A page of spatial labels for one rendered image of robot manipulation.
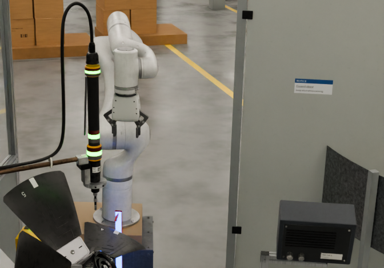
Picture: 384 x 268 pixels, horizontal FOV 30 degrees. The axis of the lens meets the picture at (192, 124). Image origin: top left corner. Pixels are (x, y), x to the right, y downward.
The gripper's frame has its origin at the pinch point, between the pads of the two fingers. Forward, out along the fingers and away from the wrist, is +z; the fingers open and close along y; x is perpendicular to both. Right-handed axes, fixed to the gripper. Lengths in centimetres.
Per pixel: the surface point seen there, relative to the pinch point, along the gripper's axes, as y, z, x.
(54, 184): 13.8, 1.4, 46.0
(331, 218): -74, 20, 19
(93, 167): 0, -8, 52
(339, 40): -88, -10, -129
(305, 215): -66, 19, 19
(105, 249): -1.0, 24.5, 42.6
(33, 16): 252, 93, -676
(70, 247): 6, 17, 57
